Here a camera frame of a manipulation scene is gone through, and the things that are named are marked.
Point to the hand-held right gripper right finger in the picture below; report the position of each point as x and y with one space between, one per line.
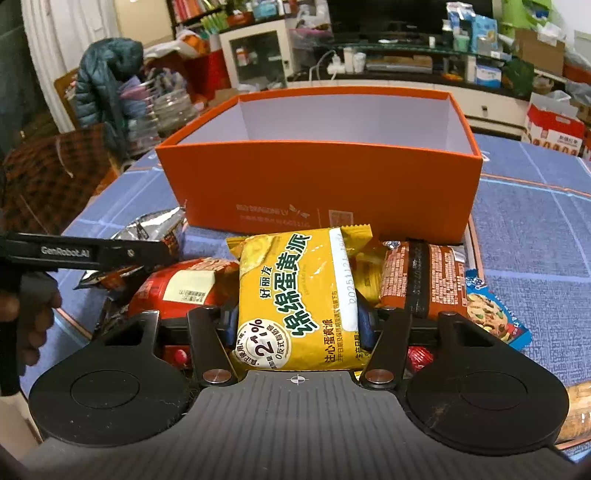
367 323

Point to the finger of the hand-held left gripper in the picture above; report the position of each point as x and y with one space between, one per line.
147 256

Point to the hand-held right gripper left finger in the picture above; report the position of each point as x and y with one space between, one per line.
229 323

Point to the silver foil snack packet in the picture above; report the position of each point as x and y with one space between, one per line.
152 226

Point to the large yellow snack packet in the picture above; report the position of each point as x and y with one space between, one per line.
295 300

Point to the blue cookie packet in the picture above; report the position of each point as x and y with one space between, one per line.
494 318

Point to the orange cardboard box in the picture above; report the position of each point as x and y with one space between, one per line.
323 184

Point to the person's left hand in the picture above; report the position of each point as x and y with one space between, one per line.
39 318

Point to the red snack packet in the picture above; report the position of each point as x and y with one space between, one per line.
184 286

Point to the red wrapped candy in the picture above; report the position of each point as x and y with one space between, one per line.
420 359
181 357

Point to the orange-brown snack packet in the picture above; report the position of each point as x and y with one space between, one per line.
415 281

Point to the small yellow snack packet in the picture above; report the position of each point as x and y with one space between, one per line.
364 258

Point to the plaid brown cloth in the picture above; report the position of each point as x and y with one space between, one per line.
51 175

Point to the dark teal puffer jacket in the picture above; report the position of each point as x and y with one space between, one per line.
106 87

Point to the white curtain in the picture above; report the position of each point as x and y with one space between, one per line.
51 55

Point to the golden-brown snack package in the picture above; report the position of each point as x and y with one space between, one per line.
577 410

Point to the white glass-door cabinet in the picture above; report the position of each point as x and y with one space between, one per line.
256 55

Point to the white TV stand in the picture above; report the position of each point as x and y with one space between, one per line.
489 104

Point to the bookshelf with books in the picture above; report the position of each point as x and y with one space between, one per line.
203 9

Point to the white power strip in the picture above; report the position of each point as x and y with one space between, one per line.
336 68

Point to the red and white carton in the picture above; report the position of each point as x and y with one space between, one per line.
551 129

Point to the black television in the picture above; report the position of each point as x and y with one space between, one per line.
406 16

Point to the brown cardboard box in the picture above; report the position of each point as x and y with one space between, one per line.
542 53

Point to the green storage rack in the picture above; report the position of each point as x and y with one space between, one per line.
526 14

